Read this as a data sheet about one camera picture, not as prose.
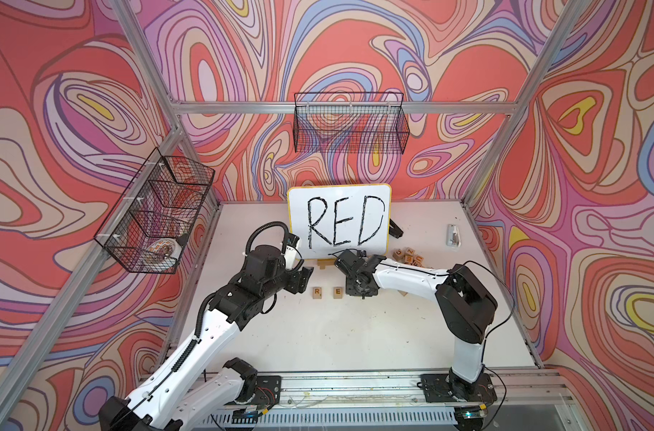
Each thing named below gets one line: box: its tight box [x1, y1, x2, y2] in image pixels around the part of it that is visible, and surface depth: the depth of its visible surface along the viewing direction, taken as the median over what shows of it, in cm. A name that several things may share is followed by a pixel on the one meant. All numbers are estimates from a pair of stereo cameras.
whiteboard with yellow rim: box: [287, 183, 392, 260], surface depth 91 cm
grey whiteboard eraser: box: [445, 223, 462, 249], surface depth 107 cm
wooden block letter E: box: [333, 286, 345, 300], surface depth 92 cm
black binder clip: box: [388, 218, 404, 239], surface depth 110 cm
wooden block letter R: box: [312, 286, 323, 300], surface depth 92 cm
